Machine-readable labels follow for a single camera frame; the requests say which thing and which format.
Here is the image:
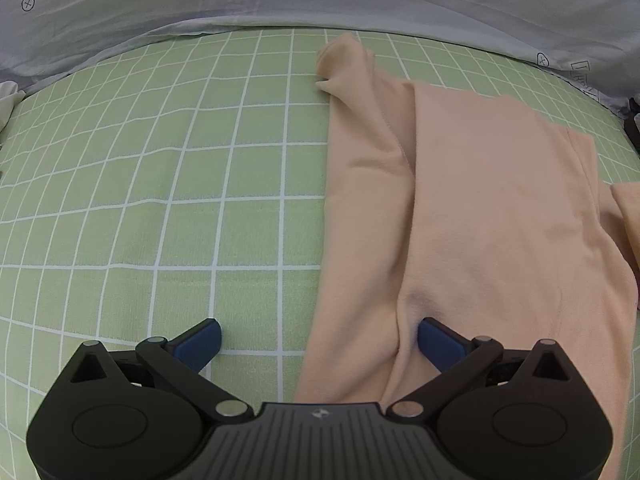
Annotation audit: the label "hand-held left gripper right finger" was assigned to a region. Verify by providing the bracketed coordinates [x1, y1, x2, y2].
[387, 316, 577, 422]

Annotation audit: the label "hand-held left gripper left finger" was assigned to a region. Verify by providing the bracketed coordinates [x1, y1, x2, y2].
[64, 318, 254, 423]

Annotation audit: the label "beige fleece garment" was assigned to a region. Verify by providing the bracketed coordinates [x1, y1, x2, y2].
[292, 31, 640, 480]

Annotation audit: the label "dark grey clothes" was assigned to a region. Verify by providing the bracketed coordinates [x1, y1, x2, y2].
[622, 97, 640, 153]

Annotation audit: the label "green grid cutting mat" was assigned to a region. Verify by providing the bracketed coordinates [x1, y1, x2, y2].
[0, 27, 640, 480]

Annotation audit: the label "white crumpled garment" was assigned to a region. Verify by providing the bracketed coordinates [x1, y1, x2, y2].
[0, 80, 27, 132]

